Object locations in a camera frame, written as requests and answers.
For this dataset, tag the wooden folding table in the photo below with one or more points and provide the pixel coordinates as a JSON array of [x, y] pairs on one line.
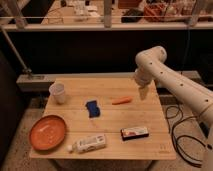
[[147, 113]]

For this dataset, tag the white plastic bottle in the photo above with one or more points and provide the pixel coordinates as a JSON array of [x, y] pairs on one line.
[[87, 144]]

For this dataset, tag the orange plate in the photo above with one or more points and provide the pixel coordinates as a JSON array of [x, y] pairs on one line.
[[47, 133]]

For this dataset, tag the orange carrot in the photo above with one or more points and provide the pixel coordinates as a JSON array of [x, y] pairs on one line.
[[121, 100]]

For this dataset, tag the diagonal metal pole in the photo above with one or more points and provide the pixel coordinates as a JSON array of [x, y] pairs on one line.
[[26, 70]]

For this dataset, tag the black and white eraser box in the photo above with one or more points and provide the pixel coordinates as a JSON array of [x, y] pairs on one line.
[[134, 133]]

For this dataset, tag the grey metal ledge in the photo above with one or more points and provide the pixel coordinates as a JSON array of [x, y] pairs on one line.
[[91, 81]]

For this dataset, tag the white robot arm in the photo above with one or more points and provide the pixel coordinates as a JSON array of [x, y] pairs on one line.
[[150, 65]]

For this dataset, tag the blue sponge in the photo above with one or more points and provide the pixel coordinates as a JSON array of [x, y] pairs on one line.
[[92, 107]]

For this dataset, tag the white paper cup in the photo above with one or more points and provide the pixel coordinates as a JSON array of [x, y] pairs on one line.
[[57, 90]]

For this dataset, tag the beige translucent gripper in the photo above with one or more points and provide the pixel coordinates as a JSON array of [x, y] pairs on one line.
[[143, 91]]

